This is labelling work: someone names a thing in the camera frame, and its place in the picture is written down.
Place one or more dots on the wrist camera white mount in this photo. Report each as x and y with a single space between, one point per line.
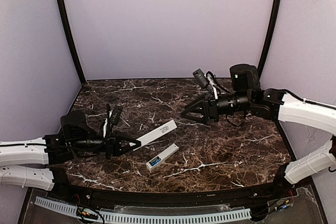
206 82
112 119

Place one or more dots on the white remote control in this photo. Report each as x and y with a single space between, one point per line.
164 155

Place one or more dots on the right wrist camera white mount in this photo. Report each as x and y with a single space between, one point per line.
206 82

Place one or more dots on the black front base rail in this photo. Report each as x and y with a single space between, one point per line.
253 196

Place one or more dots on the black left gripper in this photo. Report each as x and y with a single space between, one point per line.
109 146

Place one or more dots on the black left frame post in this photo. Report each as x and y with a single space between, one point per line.
70 40

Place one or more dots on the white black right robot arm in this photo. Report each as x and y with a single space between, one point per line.
279 105

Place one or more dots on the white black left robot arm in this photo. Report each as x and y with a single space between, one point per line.
23 163

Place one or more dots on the black frame post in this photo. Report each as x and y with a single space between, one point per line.
268 37
70 40

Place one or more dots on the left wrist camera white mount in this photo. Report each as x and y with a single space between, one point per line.
112 119

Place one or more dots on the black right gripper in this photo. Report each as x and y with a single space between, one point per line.
211 109

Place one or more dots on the black right frame post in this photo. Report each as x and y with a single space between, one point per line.
268 37

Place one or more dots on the left white cable duct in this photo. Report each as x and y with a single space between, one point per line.
56 206

